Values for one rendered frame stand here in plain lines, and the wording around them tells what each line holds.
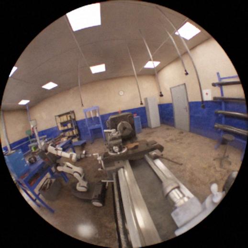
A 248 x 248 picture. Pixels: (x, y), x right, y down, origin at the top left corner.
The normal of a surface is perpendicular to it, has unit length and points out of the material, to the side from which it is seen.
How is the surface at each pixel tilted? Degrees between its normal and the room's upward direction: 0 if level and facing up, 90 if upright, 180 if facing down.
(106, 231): 0
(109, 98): 90
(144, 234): 0
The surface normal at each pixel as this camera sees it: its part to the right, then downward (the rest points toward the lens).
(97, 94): 0.15, 0.15
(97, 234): -0.18, -0.97
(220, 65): -0.97, 0.21
